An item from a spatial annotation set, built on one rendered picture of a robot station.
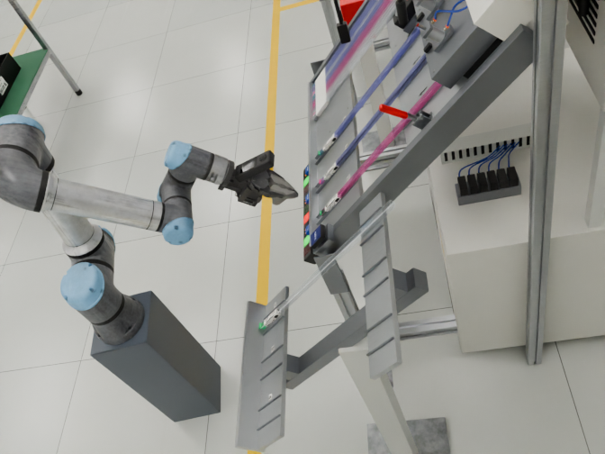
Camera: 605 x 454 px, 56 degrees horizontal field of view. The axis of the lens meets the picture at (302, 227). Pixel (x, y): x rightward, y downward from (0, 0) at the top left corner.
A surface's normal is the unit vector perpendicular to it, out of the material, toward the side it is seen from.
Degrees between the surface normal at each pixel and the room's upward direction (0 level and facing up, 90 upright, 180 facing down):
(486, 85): 90
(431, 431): 0
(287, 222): 0
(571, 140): 0
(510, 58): 90
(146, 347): 90
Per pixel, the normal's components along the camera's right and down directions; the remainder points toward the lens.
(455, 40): -0.88, -0.30
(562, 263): 0.00, 0.77
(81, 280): -0.25, -0.51
